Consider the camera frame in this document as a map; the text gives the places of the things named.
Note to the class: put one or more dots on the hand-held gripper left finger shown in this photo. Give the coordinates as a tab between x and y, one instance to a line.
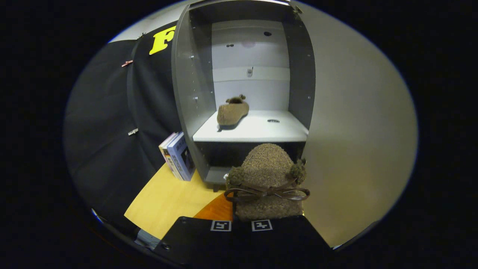
194	243

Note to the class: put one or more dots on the blue book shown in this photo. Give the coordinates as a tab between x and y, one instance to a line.
182	157

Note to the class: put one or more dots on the white clip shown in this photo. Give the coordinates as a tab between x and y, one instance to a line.
133	132

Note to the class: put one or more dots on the beige shoe cabinet door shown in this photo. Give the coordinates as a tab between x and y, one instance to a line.
354	130

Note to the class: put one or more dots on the black backdrop cloth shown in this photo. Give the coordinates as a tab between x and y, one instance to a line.
104	112

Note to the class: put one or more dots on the pink clip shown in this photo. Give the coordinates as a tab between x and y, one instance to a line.
127	63

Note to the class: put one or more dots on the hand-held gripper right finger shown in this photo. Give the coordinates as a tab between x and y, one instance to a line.
291	243

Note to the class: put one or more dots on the brown fuzzy shoe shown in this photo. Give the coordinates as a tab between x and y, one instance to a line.
231	114
267	164

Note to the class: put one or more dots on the grey shoe cabinet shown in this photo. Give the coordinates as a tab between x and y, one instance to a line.
254	129

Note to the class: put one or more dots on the metal door hinge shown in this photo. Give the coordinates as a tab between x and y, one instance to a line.
297	10

